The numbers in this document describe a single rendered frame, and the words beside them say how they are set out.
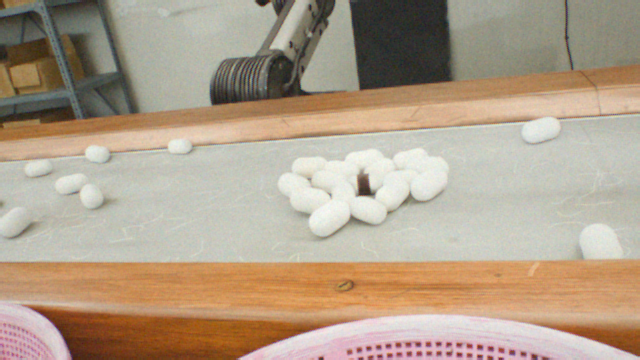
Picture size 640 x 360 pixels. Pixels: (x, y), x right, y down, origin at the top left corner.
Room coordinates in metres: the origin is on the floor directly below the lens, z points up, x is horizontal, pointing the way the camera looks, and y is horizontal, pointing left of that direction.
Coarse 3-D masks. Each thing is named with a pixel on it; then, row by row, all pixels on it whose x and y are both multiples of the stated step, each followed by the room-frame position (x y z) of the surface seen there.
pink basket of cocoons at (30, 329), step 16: (0, 304) 0.27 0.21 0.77; (0, 320) 0.27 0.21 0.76; (16, 320) 0.26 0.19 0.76; (32, 320) 0.25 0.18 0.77; (0, 336) 0.27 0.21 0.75; (16, 336) 0.26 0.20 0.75; (32, 336) 0.25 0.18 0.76; (48, 336) 0.23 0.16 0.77; (0, 352) 0.27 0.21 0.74; (16, 352) 0.26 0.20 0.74; (32, 352) 0.25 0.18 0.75; (48, 352) 0.23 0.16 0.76; (64, 352) 0.21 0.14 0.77
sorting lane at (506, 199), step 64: (448, 128) 0.53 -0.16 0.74; (512, 128) 0.50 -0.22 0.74; (576, 128) 0.47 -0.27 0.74; (0, 192) 0.59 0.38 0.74; (128, 192) 0.51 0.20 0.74; (192, 192) 0.48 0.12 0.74; (256, 192) 0.45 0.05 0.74; (448, 192) 0.38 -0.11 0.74; (512, 192) 0.36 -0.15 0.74; (576, 192) 0.34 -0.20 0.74; (0, 256) 0.41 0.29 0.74; (64, 256) 0.39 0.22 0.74; (128, 256) 0.37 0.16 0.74; (192, 256) 0.35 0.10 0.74; (256, 256) 0.33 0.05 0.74; (320, 256) 0.31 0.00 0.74; (384, 256) 0.30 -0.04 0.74; (448, 256) 0.29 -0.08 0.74; (512, 256) 0.27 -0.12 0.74; (576, 256) 0.26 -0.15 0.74
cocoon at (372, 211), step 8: (352, 200) 0.36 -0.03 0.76; (360, 200) 0.36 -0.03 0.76; (368, 200) 0.35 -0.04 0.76; (376, 200) 0.35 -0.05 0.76; (352, 208) 0.36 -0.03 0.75; (360, 208) 0.35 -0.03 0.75; (368, 208) 0.34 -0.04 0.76; (376, 208) 0.34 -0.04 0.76; (384, 208) 0.34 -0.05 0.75; (360, 216) 0.35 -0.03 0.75; (368, 216) 0.34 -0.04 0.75; (376, 216) 0.34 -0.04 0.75; (384, 216) 0.34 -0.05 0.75; (376, 224) 0.34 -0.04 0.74
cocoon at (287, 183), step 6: (288, 174) 0.43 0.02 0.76; (282, 180) 0.42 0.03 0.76; (288, 180) 0.42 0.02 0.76; (294, 180) 0.41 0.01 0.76; (300, 180) 0.41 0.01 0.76; (306, 180) 0.41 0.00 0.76; (282, 186) 0.42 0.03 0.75; (288, 186) 0.41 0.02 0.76; (294, 186) 0.41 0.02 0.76; (282, 192) 0.42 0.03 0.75; (288, 192) 0.41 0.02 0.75
